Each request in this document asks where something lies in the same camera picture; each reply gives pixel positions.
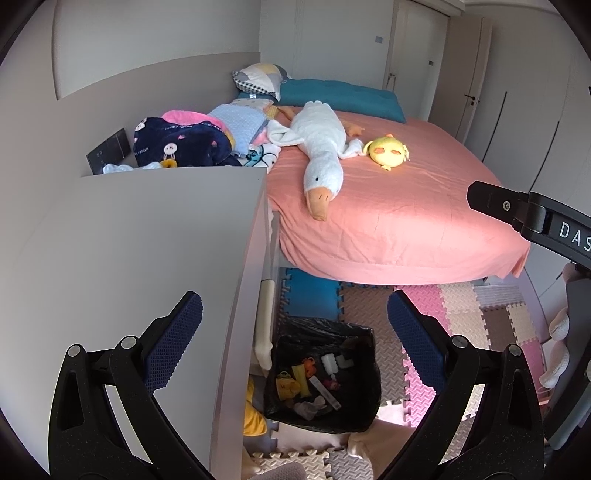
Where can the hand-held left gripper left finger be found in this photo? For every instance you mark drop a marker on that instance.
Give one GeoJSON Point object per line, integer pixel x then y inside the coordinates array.
{"type": "Point", "coordinates": [178, 332]}

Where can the light blue dotted blanket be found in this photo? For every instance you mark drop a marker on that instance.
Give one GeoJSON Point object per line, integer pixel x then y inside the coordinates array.
{"type": "Point", "coordinates": [240, 124]}

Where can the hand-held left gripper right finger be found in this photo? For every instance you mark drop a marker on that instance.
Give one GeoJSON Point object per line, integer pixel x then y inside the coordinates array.
{"type": "Point", "coordinates": [415, 341]}

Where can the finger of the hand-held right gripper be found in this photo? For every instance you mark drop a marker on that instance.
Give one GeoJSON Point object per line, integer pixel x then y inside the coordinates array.
{"type": "Point", "coordinates": [494, 198]}

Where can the white plush toy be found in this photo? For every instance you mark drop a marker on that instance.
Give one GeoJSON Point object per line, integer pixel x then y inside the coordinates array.
{"type": "Point", "coordinates": [556, 350]}

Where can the navy rabbit-print blanket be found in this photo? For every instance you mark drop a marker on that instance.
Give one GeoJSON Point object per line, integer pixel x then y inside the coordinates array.
{"type": "Point", "coordinates": [184, 145]}

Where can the white cartoon-print cloth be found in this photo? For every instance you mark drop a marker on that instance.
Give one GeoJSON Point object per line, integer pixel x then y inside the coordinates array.
{"type": "Point", "coordinates": [263, 159]}

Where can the checkered patchwork pillow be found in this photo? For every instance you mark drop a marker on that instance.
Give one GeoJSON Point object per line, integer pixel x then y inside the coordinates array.
{"type": "Point", "coordinates": [261, 81]}

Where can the grey chair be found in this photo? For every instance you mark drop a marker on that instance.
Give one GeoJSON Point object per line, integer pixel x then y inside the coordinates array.
{"type": "Point", "coordinates": [577, 346]}

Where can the yellow chick plush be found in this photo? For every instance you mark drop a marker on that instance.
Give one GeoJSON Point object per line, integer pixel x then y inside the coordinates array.
{"type": "Point", "coordinates": [385, 151]}

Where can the black wall socket panel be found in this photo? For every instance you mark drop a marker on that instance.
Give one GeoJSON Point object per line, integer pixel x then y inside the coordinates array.
{"type": "Point", "coordinates": [108, 152]}

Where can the teal quilt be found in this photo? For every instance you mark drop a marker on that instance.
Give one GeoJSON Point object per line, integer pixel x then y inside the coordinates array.
{"type": "Point", "coordinates": [341, 94]}

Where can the black-lined trash bin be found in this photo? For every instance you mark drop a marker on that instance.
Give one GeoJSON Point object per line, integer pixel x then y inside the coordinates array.
{"type": "Point", "coordinates": [360, 383]}

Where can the pink fleece blanket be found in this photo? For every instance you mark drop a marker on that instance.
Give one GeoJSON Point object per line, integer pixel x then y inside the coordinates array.
{"type": "Point", "coordinates": [184, 115]}

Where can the beige wardrobe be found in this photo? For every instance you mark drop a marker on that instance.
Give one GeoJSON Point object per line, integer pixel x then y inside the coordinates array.
{"type": "Point", "coordinates": [429, 55]}

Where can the grey plastic object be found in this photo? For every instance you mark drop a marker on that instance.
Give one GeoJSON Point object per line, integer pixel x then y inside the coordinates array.
{"type": "Point", "coordinates": [308, 410]}

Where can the white thermometer box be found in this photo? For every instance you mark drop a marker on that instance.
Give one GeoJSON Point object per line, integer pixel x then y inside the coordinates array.
{"type": "Point", "coordinates": [325, 392]}

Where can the puzzle foam floor mat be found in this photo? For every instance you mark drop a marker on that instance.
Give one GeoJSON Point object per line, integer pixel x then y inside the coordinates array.
{"type": "Point", "coordinates": [461, 314]}

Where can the person's leg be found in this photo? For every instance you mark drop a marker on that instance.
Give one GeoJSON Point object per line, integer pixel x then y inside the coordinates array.
{"type": "Point", "coordinates": [378, 443]}

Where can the pink bed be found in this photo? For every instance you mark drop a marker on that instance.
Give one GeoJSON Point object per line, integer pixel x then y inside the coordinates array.
{"type": "Point", "coordinates": [415, 221]}

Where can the white goose plush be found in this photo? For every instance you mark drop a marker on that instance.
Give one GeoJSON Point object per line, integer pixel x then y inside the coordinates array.
{"type": "Point", "coordinates": [318, 147]}

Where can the yellow cloth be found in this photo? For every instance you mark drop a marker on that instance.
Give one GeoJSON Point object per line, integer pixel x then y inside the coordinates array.
{"type": "Point", "coordinates": [254, 415]}

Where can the pale blue baby cloth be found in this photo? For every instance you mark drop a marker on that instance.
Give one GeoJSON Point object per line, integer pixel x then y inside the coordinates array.
{"type": "Point", "coordinates": [120, 168]}

